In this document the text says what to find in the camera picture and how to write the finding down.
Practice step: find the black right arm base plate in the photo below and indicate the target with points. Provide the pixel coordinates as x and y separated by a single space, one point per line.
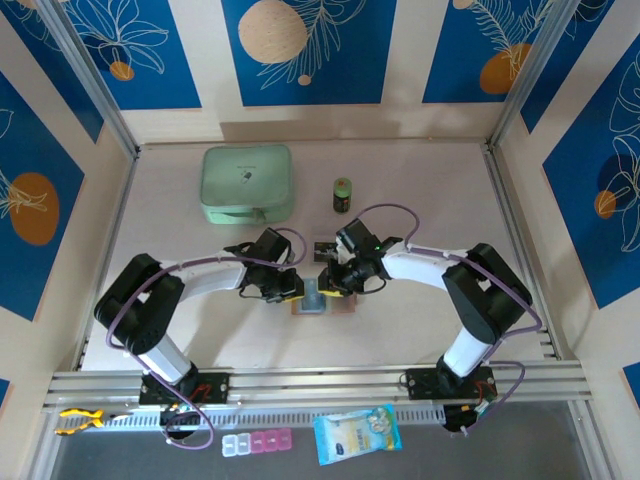
420 385

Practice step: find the blue wet wipes packet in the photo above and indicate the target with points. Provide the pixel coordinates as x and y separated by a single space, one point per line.
357 435

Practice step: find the mint green zip pouch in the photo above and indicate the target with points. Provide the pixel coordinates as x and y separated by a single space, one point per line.
245 180

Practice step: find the blue sky card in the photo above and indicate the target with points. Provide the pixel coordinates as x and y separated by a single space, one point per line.
314 301

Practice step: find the dark bottle with green lid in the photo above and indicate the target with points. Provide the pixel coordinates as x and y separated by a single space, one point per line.
342 197

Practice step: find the dark photo card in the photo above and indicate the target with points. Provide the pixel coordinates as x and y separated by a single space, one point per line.
325 252

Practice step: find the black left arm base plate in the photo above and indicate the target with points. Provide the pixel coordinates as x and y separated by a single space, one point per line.
215 387

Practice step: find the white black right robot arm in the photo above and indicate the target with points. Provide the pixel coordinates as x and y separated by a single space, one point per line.
420 265

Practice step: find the aluminium mounting rail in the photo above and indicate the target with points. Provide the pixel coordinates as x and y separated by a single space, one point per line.
310 385

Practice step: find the aluminium corner post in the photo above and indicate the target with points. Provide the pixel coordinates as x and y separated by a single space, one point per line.
537 75
91 75

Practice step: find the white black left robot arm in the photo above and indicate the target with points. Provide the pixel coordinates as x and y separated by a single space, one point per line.
215 282

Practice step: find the white pink pill organizer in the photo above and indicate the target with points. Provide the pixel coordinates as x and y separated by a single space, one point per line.
257 441

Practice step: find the aluminium table side rail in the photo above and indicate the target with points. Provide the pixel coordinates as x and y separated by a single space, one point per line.
503 175
120 210

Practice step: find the pink card holder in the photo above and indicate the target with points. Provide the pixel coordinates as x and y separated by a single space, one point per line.
345 307

